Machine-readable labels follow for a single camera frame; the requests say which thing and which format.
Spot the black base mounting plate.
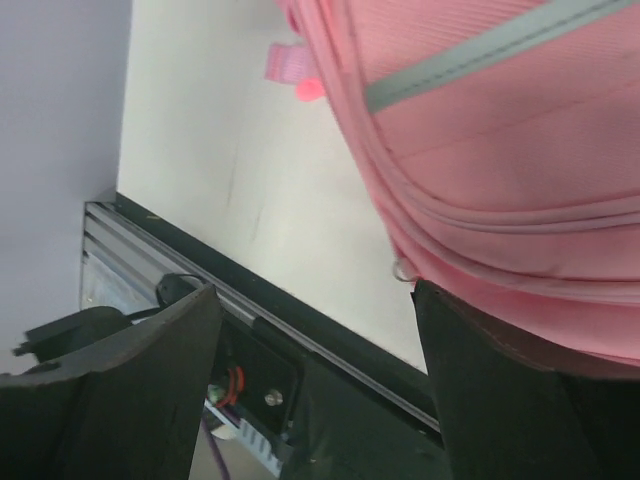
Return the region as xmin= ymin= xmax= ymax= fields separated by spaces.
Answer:
xmin=115 ymin=195 xmax=452 ymax=479

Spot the aluminium frame rail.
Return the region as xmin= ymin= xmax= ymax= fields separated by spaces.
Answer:
xmin=84 ymin=197 xmax=439 ymax=431

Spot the pink student backpack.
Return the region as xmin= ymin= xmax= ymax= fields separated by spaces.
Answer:
xmin=268 ymin=1 xmax=639 ymax=366

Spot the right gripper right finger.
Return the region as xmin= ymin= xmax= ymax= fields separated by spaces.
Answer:
xmin=412 ymin=280 xmax=639 ymax=479

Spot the left white cable duct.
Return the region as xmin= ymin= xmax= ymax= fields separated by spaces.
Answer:
xmin=204 ymin=400 xmax=283 ymax=479

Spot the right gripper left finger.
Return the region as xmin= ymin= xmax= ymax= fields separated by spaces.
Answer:
xmin=1 ymin=285 xmax=223 ymax=479

